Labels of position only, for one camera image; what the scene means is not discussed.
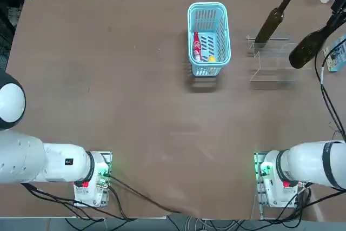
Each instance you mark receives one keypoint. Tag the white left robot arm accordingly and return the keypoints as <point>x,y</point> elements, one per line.
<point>62,166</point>

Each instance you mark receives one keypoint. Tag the dark green wine bottle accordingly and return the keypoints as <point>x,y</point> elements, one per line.
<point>305,49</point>
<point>270,25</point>

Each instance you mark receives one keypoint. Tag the light blue plastic basket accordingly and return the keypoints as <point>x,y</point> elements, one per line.
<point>225,39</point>

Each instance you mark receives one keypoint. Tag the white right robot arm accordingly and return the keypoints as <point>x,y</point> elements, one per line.
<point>305,163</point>

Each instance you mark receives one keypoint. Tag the clear acrylic stepped shelf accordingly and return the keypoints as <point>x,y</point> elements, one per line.
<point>270,75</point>

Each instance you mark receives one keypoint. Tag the red cola bottle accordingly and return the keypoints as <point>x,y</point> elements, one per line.
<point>197,45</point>

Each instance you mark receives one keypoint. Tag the blue yellow printed booklet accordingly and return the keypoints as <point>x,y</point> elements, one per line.
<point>336,59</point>

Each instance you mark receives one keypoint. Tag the yellow lemon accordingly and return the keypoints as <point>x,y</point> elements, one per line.
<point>211,58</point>

